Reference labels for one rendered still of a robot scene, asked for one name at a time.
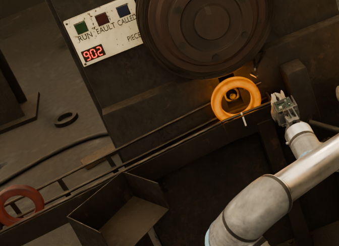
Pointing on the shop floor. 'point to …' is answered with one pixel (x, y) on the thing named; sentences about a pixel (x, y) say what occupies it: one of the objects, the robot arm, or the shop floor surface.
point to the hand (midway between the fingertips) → (276, 97)
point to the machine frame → (101, 73)
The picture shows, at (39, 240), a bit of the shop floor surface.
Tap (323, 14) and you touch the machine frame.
